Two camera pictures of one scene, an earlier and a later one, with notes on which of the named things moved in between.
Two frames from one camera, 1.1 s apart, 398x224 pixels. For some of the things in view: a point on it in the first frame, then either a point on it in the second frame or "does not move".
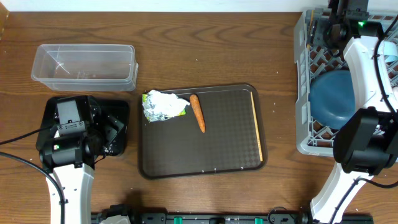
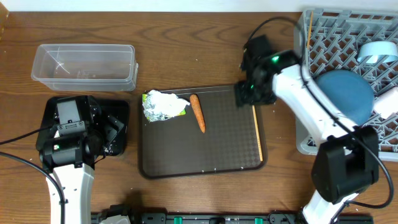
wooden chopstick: (310, 29) does not move
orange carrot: (196, 108) does not move
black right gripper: (326, 28) → (244, 97)
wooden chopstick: (256, 126) does not move
